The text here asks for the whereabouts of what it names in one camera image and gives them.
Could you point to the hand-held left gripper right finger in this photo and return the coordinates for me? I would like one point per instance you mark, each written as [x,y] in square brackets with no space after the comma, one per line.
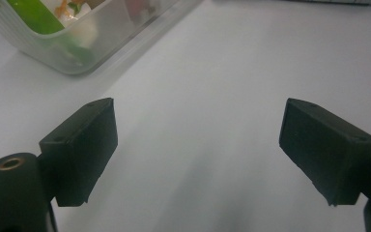
[325,151]

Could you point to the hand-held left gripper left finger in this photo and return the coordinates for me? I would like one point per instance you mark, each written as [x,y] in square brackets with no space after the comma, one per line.
[83,151]

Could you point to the clear plastic container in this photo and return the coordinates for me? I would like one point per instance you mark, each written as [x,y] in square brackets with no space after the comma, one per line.
[61,54]

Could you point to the green and white food packet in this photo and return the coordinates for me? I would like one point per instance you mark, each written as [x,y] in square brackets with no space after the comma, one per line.
[35,16]

